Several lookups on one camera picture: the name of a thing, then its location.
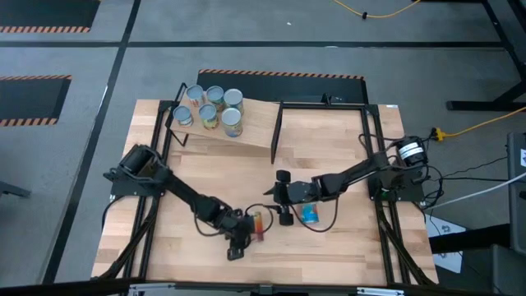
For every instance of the dark furniture foot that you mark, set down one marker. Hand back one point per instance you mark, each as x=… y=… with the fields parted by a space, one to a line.
x=12 y=190

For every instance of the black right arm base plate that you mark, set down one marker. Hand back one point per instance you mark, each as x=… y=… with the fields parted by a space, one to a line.
x=404 y=196

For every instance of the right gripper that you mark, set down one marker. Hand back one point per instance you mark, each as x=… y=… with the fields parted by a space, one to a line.
x=302 y=192

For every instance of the peaches can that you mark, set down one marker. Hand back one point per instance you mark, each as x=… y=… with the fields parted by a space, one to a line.
x=231 y=117

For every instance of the wooden shelf board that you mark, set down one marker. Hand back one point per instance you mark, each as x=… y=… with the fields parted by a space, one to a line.
x=255 y=123

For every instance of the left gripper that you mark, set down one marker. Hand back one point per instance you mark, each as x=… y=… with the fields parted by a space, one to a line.
x=236 y=230

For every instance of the spaghetti sauce can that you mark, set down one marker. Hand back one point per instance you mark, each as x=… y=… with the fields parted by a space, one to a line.
x=208 y=112

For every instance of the wide hazard-striped black mat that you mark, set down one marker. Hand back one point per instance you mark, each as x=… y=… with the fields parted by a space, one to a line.
x=287 y=88

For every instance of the green magenta label can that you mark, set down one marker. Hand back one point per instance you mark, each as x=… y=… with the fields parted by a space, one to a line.
x=215 y=94

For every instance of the white label oranges can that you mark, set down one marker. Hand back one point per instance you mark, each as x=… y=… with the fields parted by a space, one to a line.
x=183 y=114

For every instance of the black aluminium table frame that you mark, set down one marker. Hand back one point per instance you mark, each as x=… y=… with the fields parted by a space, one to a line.
x=308 y=105

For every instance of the black desk leg frame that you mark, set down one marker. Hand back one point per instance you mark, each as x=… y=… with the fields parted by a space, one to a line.
x=472 y=105

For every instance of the chicken soup can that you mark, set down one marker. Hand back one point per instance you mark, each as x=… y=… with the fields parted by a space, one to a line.
x=257 y=224

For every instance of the dark grey box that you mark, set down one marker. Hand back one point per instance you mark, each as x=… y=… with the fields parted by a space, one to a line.
x=501 y=271

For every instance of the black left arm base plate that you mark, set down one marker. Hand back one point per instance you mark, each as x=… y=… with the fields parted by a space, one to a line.
x=123 y=189

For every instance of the black beam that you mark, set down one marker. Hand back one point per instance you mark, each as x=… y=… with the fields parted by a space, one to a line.
x=472 y=238

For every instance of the black front crossbar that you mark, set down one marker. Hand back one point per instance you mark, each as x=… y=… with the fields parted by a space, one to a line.
x=61 y=288

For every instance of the blue tomato can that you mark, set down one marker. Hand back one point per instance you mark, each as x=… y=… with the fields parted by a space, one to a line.
x=310 y=214

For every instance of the black metal shelf leg frame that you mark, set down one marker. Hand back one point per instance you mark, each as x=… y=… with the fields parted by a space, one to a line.
x=181 y=87
x=274 y=144

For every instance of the white red label can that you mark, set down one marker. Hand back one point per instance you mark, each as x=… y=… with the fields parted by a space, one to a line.
x=195 y=93

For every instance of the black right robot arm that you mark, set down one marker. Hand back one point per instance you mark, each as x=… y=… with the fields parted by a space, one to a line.
x=357 y=174

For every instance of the white paper sheet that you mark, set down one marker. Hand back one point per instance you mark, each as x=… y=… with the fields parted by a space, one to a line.
x=441 y=226

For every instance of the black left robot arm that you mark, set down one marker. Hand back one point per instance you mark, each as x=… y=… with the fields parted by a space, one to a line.
x=185 y=193

